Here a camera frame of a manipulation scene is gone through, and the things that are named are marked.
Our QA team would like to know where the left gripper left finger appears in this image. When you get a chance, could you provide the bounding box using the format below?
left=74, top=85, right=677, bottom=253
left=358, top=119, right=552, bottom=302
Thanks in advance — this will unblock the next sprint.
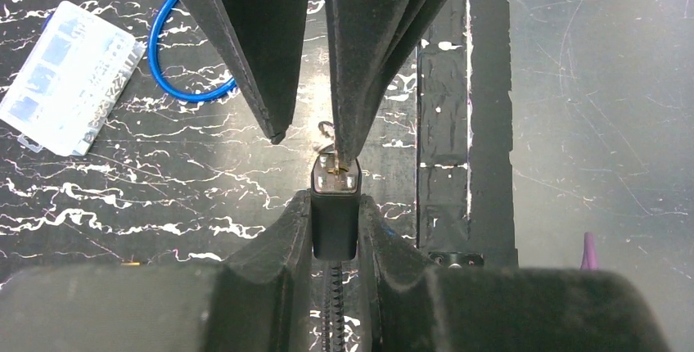
left=1, top=191, right=312, bottom=351

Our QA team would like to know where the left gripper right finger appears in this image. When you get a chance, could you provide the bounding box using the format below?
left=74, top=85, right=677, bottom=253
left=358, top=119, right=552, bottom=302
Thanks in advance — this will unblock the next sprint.
left=358, top=195, right=669, bottom=351

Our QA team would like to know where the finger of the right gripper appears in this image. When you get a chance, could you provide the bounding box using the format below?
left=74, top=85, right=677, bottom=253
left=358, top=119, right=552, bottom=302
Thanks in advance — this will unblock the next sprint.
left=325, top=0, right=447, bottom=166
left=180, top=0, right=308, bottom=145

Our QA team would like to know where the small silver lock key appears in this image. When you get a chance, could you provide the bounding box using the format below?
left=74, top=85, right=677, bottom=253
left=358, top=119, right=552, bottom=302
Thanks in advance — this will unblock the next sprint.
left=313, top=120, right=335, bottom=154

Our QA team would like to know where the black cable padlock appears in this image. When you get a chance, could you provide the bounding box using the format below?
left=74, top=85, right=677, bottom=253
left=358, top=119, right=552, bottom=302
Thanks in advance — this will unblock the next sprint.
left=309, top=151, right=362, bottom=351

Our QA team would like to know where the clear plastic parts box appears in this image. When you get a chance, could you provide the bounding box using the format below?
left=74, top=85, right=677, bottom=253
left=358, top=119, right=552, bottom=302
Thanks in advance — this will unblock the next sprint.
left=1, top=1, right=146, bottom=156

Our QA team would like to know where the blue cable lock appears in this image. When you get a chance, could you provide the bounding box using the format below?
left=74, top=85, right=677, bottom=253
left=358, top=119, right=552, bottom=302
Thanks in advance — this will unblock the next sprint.
left=146, top=0, right=239, bottom=104

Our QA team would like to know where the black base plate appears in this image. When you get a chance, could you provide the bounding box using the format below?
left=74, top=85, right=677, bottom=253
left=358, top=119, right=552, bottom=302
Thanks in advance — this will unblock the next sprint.
left=417, top=0, right=518, bottom=268

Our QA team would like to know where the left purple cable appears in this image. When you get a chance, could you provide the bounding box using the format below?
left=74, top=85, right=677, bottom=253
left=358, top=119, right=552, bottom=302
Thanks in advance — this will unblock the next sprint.
left=579, top=232, right=601, bottom=272

